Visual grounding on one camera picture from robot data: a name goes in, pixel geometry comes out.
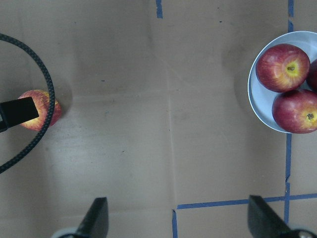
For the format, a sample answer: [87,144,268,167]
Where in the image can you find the red apple on plate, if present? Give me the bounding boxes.
[272,89,317,134]
[306,60,317,92]
[256,44,310,93]

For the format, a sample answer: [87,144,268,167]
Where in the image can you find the red yellow apple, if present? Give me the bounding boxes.
[18,89,62,131]

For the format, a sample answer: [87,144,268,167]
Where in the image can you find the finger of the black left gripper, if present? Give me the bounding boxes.
[0,97,39,132]

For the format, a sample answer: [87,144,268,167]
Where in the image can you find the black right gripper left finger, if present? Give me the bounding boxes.
[53,197,109,238]

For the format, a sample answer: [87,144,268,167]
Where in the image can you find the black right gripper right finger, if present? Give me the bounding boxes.
[247,195,317,238]

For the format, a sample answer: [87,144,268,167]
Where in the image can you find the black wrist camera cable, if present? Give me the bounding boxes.
[0,33,55,174]

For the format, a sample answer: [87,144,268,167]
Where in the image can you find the light blue plate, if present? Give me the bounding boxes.
[248,31,317,133]

